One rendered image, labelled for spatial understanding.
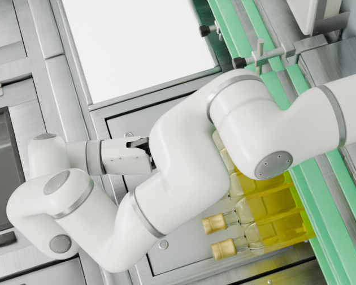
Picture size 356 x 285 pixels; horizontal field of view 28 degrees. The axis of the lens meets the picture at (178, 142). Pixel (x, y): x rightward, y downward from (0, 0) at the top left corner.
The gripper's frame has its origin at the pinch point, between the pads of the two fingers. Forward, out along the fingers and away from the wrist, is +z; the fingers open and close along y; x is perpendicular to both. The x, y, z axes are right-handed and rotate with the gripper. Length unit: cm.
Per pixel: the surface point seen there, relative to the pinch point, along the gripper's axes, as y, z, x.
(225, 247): 1.7, 9.1, -22.2
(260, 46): 19.7, 18.4, 11.9
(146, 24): -12.5, -6.3, 43.0
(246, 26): 3.7, 17.6, 28.3
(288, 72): 13.3, 24.1, 9.4
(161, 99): -12.2, -3.2, 20.3
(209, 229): 0.8, 6.2, -17.9
